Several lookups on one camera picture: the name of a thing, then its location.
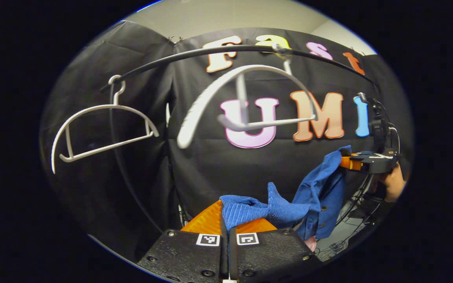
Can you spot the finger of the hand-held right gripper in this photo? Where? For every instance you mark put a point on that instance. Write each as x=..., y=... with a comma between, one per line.
x=350, y=163

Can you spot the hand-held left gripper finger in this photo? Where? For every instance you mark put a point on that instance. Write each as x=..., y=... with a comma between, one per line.
x=232, y=255
x=224, y=255

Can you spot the white plastic clothes hanger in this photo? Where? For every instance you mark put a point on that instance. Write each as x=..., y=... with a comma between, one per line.
x=92, y=108
x=210, y=88

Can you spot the black tripod stand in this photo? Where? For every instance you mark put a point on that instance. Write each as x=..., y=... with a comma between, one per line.
x=358, y=196

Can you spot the black backdrop cloth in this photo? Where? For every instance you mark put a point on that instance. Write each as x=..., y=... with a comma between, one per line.
x=210, y=173

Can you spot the black clothes rail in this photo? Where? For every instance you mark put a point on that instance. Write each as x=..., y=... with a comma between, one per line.
x=171, y=59

